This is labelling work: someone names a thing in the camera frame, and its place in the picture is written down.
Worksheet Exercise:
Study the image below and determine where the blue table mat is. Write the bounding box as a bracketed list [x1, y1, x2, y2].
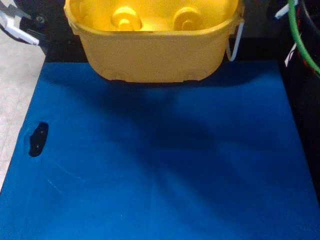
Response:
[0, 59, 320, 240]

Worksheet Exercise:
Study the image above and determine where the yellow plastic bucket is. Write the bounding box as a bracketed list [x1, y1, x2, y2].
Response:
[63, 0, 245, 84]

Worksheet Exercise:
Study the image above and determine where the green cable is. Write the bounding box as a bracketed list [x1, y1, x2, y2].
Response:
[286, 0, 320, 76]

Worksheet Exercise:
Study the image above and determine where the small white piece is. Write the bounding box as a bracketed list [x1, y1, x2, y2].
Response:
[274, 0, 299, 19]

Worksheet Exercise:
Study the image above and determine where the white cable tag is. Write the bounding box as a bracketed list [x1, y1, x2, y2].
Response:
[284, 42, 298, 68]

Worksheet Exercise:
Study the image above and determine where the white plastic part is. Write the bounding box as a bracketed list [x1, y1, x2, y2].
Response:
[0, 3, 40, 46]

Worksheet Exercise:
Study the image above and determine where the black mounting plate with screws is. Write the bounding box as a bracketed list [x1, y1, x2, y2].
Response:
[29, 121, 50, 158]

